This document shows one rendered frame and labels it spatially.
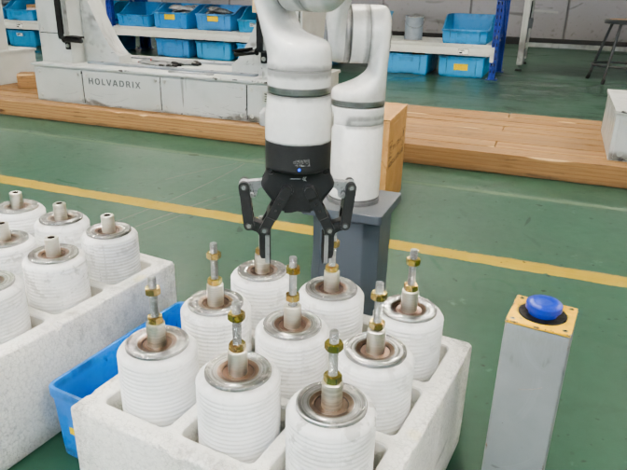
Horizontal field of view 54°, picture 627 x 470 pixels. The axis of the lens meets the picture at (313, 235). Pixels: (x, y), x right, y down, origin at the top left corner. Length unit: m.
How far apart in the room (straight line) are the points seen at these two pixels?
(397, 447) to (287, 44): 0.45
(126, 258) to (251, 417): 0.50
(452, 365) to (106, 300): 0.55
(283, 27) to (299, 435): 0.42
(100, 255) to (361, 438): 0.61
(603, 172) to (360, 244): 1.53
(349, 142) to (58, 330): 0.54
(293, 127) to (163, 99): 2.39
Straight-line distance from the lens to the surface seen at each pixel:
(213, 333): 0.82
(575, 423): 1.14
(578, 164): 2.46
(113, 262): 1.10
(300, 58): 0.65
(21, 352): 0.97
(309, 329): 0.78
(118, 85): 3.17
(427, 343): 0.83
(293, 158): 0.67
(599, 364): 1.31
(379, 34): 1.02
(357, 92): 1.03
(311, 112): 0.66
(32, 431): 1.04
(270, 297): 0.91
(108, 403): 0.83
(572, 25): 8.82
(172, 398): 0.77
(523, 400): 0.78
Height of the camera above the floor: 0.66
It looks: 22 degrees down
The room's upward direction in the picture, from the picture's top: 1 degrees clockwise
